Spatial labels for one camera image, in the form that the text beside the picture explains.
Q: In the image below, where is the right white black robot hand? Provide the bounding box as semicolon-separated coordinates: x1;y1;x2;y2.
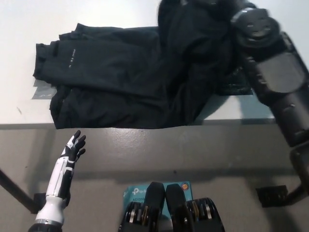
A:
205;0;239;24

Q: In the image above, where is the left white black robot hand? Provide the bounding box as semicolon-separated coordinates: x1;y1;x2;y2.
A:
45;130;87;197

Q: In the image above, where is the black Columbia jacket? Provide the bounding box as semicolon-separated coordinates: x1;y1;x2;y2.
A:
32;0;253;130

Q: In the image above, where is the black metal table leg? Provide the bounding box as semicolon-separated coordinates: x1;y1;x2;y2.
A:
255;177;309;208
0;168;46;215

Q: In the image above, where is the teal tp-link box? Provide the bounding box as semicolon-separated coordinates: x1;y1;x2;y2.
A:
123;182;192;219

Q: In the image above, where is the grey tape patch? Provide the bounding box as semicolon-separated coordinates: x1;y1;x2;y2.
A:
32;79;60;100

